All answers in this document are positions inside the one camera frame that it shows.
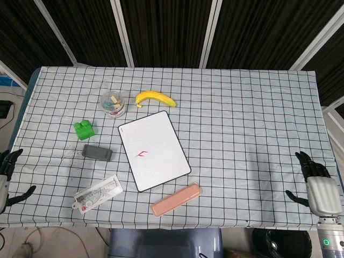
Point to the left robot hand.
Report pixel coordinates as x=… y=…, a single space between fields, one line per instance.
x=4 y=166

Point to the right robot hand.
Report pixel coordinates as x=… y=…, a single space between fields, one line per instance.
x=322 y=193

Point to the grey board eraser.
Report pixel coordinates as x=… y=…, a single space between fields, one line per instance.
x=96 y=152

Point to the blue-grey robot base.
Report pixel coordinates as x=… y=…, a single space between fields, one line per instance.
x=164 y=243

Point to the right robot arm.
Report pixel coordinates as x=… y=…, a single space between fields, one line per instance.
x=332 y=236

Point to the black device on floor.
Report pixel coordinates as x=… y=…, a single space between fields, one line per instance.
x=4 y=108

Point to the black round glossy object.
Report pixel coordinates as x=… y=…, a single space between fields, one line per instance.
x=282 y=243

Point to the blue box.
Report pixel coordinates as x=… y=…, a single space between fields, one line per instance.
x=6 y=80

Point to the beige shoe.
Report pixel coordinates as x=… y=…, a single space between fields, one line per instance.
x=23 y=251

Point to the green plastic block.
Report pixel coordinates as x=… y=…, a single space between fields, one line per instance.
x=85 y=131

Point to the packaged ruler set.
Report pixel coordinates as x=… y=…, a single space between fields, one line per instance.
x=98 y=193

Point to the checkered white tablecloth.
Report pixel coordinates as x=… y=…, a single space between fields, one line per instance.
x=228 y=121

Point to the clear jar of clips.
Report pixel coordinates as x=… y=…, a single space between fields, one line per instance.
x=113 y=106

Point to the pink pencil case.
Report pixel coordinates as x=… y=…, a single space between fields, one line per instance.
x=176 y=200

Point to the white board with black rim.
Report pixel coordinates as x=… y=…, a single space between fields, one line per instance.
x=154 y=145

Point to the yellow banana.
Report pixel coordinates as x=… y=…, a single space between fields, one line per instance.
x=154 y=96

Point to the white metal frame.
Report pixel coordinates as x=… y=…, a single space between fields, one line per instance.
x=336 y=113

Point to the dark partition panel white frame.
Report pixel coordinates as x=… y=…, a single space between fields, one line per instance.
x=263 y=32
x=21 y=32
x=86 y=29
x=330 y=67
x=166 y=29

